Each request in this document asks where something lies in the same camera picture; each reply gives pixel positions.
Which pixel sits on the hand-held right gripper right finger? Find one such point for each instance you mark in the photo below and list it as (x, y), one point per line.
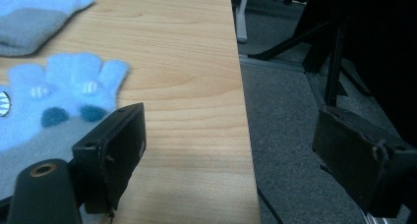
(354, 158)

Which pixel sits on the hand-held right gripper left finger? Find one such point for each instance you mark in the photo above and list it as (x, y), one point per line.
(109, 158)

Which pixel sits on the blue knit glove with face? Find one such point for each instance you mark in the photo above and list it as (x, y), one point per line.
(49, 86)

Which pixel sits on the plain blue knit glove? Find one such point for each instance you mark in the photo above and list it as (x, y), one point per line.
(32, 24)

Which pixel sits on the black tripod stand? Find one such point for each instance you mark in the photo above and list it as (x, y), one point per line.
(334, 60)

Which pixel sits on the white metal stand frame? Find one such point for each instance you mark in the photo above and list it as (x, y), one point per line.
(241, 21)

